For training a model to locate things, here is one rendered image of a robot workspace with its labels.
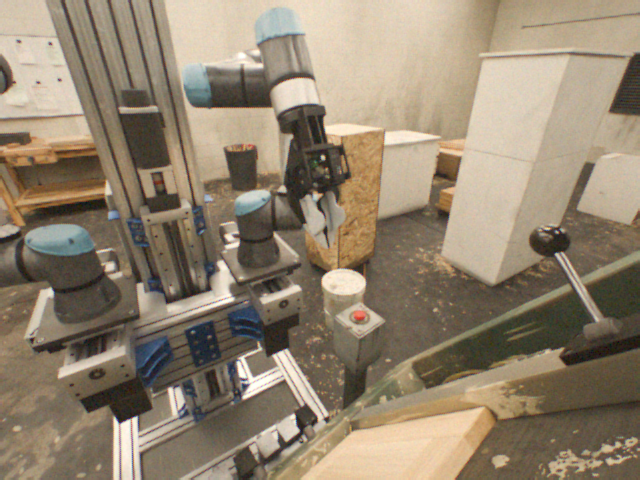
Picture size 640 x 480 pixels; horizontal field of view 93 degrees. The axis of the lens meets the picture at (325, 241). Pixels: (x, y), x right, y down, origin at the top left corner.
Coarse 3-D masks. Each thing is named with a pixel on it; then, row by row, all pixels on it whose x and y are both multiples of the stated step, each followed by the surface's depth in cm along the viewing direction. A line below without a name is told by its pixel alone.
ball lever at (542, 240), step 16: (544, 224) 34; (544, 240) 33; (560, 240) 32; (544, 256) 34; (560, 256) 32; (576, 288) 30; (592, 304) 29; (592, 320) 29; (608, 320) 27; (592, 336) 28; (608, 336) 27
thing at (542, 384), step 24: (528, 360) 36; (552, 360) 32; (600, 360) 27; (624, 360) 25; (456, 384) 45; (480, 384) 39; (504, 384) 35; (528, 384) 33; (552, 384) 31; (576, 384) 29; (600, 384) 27; (624, 384) 26; (384, 408) 59; (408, 408) 51; (432, 408) 46; (456, 408) 42; (504, 408) 36; (528, 408) 34; (552, 408) 31; (576, 408) 30
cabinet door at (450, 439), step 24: (480, 408) 38; (360, 432) 64; (384, 432) 54; (408, 432) 46; (432, 432) 41; (456, 432) 36; (480, 432) 36; (336, 456) 60; (360, 456) 51; (384, 456) 45; (408, 456) 40; (432, 456) 35; (456, 456) 33
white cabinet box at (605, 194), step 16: (608, 160) 374; (624, 160) 393; (592, 176) 391; (608, 176) 378; (624, 176) 365; (592, 192) 396; (608, 192) 382; (624, 192) 369; (592, 208) 400; (608, 208) 386; (624, 208) 373
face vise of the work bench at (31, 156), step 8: (8, 152) 328; (16, 152) 331; (24, 152) 334; (32, 152) 338; (40, 152) 341; (48, 152) 344; (8, 160) 330; (16, 160) 333; (24, 160) 337; (32, 160) 335; (40, 160) 344; (48, 160) 347; (56, 160) 354; (40, 184) 346
